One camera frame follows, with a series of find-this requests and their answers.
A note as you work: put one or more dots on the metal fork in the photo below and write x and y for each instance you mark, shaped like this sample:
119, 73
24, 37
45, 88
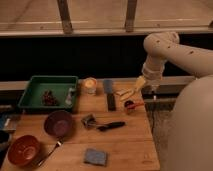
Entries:
57, 145

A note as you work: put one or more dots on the blue grey sponge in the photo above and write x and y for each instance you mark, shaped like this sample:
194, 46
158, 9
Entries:
95, 157

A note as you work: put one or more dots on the white packet in tray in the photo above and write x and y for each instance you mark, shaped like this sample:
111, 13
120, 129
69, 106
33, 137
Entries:
70, 94

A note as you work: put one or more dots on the purple bowl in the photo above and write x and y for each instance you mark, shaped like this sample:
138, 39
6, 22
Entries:
58, 123

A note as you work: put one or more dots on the dark red grapes bunch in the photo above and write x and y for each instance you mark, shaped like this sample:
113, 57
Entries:
48, 99

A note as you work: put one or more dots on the green plastic tray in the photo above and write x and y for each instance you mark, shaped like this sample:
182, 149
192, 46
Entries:
31, 100

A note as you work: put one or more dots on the orange red bowl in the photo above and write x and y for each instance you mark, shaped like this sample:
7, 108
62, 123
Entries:
23, 150

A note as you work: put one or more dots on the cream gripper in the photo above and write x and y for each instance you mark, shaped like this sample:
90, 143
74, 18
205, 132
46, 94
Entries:
140, 82

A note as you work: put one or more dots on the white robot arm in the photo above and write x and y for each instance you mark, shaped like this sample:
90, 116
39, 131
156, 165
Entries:
190, 141

